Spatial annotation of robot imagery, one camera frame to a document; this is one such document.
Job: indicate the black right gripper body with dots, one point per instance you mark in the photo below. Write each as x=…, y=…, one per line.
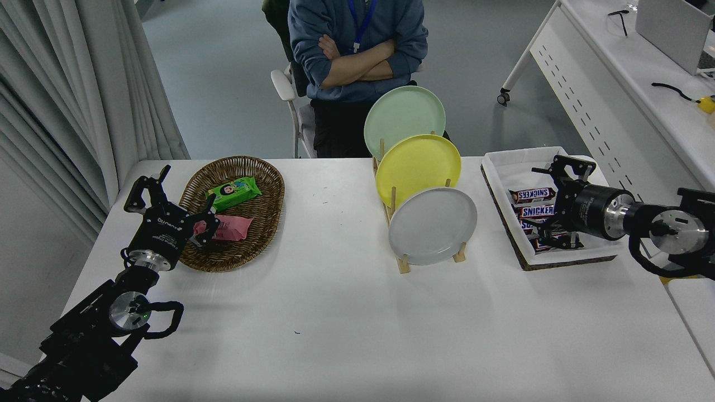
x=591, y=212

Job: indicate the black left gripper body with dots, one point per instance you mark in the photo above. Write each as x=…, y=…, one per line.
x=162, y=231

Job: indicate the grey round plate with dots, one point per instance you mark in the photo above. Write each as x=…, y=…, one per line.
x=433, y=226

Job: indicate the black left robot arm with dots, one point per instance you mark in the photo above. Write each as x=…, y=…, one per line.
x=84, y=346

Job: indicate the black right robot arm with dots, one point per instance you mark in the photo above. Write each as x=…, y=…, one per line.
x=678, y=229

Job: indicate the person's right forearm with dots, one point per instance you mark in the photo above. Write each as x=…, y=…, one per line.
x=341, y=78

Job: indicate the person's left forearm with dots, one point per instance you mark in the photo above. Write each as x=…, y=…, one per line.
x=363, y=52

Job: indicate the yellow round plate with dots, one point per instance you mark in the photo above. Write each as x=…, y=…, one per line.
x=416, y=164

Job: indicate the wooden plate rack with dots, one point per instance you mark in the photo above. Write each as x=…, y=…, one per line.
x=403, y=265

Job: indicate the pale green round plate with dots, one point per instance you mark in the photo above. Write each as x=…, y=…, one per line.
x=402, y=114

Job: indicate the person's right hand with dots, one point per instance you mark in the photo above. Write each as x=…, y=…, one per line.
x=382, y=71

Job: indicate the person's left hand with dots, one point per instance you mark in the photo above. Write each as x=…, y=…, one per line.
x=329, y=47

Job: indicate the pink snack pack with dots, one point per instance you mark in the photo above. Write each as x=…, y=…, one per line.
x=232, y=228

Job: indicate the brown Snickers bar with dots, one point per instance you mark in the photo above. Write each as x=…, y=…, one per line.
x=530, y=195
x=533, y=211
x=526, y=226

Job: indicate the green snack pack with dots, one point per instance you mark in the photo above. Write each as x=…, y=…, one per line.
x=234, y=192

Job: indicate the white lined tray dark base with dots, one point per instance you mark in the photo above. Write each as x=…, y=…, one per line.
x=519, y=167

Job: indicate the brown wicker basket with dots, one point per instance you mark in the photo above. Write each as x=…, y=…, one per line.
x=262, y=212

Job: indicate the white desk with perforated panel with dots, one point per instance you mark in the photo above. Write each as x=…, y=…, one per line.
x=614, y=84

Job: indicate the pale grey curtain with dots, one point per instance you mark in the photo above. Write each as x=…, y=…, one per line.
x=56, y=84

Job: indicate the small yellow object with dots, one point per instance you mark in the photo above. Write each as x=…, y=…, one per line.
x=708, y=105

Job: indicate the black eyeglasses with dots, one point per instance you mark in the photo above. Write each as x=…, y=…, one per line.
x=621, y=19

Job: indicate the white chair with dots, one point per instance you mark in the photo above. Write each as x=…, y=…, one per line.
x=282, y=86

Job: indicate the silver laptop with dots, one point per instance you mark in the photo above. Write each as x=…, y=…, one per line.
x=670, y=28

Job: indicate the dark green jacket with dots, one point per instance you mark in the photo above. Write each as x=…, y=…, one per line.
x=273, y=22

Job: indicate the person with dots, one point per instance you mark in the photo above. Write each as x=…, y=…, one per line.
x=341, y=17

